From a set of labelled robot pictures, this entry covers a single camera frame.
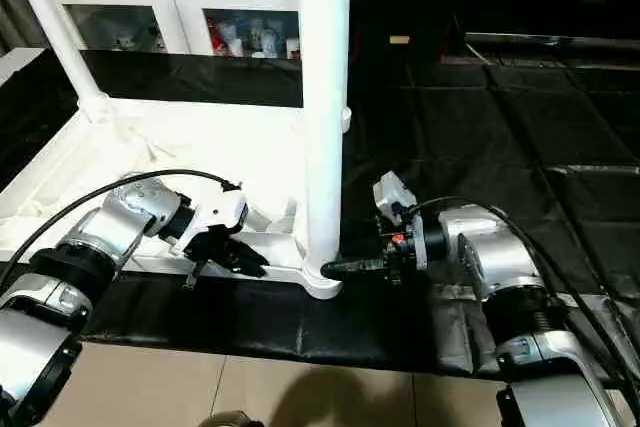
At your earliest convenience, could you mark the white plastic table top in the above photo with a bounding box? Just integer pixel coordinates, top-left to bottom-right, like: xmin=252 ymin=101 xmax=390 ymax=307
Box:
xmin=0 ymin=95 xmax=353 ymax=300

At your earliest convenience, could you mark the black work mat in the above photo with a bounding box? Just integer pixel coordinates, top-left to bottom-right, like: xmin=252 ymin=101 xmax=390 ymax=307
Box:
xmin=0 ymin=47 xmax=640 ymax=378

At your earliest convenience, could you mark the crumpled black plastic sheet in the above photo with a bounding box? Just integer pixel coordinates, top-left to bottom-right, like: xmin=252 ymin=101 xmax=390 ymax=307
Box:
xmin=345 ymin=57 xmax=640 ymax=378

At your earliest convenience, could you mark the white cabinet with glass doors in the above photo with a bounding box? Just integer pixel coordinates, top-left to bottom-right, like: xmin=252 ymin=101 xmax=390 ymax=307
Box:
xmin=35 ymin=0 xmax=303 ymax=60

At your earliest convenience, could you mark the dark low furniture silver edge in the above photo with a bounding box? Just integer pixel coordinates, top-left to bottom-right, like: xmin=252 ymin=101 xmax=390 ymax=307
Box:
xmin=462 ymin=33 xmax=640 ymax=68

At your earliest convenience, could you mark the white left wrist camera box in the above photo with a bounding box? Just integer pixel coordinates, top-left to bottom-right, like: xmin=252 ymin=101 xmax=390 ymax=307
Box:
xmin=192 ymin=189 xmax=249 ymax=248

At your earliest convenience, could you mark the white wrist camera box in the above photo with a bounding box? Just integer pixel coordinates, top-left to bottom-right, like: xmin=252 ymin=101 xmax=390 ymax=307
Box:
xmin=372 ymin=171 xmax=418 ymax=228
xmin=192 ymin=189 xmax=249 ymax=248

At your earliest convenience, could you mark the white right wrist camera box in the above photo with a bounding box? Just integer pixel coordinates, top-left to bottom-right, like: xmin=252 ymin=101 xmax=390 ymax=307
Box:
xmin=372 ymin=171 xmax=418 ymax=228

